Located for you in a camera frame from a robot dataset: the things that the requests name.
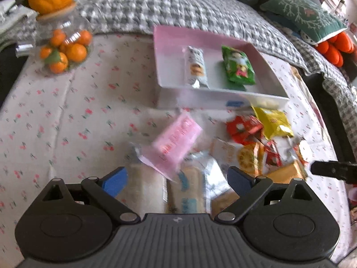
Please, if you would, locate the red snack packet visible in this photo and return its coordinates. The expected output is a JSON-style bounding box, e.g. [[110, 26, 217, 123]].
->
[[264, 140, 284, 167], [226, 116, 264, 144]]

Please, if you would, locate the orange plush toy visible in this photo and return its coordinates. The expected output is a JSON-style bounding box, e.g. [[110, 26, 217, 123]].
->
[[301, 31, 353, 68]]

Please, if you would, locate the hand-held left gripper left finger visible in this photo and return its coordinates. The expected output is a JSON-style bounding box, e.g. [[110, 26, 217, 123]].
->
[[41, 166, 140, 225]]

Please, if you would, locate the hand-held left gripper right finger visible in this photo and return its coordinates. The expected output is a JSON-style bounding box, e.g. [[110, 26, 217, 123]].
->
[[214, 166, 315, 225]]

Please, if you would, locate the yellow snack packet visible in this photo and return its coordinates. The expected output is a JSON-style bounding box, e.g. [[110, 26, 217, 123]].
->
[[251, 106, 295, 140]]

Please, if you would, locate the silver snack packet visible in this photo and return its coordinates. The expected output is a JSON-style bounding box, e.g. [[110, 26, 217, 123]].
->
[[192, 152, 232, 199]]

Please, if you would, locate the pink and white cardboard box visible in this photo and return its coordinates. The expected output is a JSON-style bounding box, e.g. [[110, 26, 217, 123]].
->
[[153, 25, 291, 111]]

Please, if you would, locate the brown snack packet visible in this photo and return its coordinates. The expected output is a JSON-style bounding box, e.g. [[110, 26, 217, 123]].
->
[[210, 191, 241, 219]]

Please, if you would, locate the orange cracker print snack packet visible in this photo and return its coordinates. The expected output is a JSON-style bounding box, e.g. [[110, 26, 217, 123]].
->
[[293, 141, 310, 171]]

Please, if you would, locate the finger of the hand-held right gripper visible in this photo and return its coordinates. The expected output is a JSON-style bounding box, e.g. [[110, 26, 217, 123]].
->
[[310, 160, 357, 185]]

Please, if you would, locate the pink snack packet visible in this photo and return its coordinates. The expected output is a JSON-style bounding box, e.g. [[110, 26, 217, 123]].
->
[[139, 113, 203, 181]]

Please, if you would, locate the cluster of small mandarins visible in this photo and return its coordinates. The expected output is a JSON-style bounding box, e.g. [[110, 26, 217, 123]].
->
[[39, 29, 93, 75]]

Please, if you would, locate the pale snack packet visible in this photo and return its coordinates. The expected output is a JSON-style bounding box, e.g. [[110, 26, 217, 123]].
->
[[125, 163, 168, 214]]

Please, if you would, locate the green snack packet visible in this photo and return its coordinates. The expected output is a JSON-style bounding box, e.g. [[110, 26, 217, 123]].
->
[[221, 45, 256, 86]]

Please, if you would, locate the green embroidered cushion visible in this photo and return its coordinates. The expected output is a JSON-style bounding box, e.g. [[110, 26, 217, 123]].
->
[[259, 0, 348, 45]]

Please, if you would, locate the red round container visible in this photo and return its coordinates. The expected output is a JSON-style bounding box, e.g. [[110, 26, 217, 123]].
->
[[347, 187, 357, 210]]

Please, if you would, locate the grey cookie snack packet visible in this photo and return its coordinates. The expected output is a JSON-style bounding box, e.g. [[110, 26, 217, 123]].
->
[[184, 46, 210, 89]]

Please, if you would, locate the cherry print tablecloth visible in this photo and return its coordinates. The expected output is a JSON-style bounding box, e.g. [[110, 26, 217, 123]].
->
[[0, 32, 352, 268]]

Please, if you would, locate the grey checked blanket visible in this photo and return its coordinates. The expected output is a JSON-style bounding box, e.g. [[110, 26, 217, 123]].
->
[[75, 0, 357, 146]]

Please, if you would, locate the golden orange snack packet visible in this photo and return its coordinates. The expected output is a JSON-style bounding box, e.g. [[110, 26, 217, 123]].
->
[[265, 160, 308, 185]]

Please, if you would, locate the glass jar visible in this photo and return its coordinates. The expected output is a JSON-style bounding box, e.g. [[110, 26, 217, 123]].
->
[[15, 3, 94, 76]]

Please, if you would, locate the white blue snack packet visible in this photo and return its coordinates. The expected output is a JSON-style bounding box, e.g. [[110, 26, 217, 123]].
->
[[167, 167, 208, 214]]

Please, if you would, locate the orange slice print snack packet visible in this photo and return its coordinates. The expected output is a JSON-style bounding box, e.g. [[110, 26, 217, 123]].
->
[[209, 137, 265, 177]]

